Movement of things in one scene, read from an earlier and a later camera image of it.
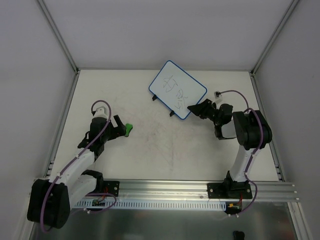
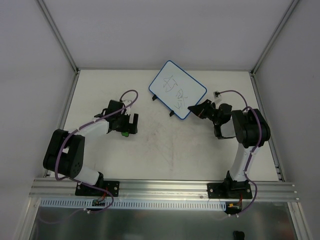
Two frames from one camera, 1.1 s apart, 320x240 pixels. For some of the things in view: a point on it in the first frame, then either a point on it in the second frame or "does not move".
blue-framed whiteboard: x=177 y=89 does not move
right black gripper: x=207 y=110 does not move
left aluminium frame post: x=59 y=35 does not move
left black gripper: x=116 y=128 to x=127 y=124
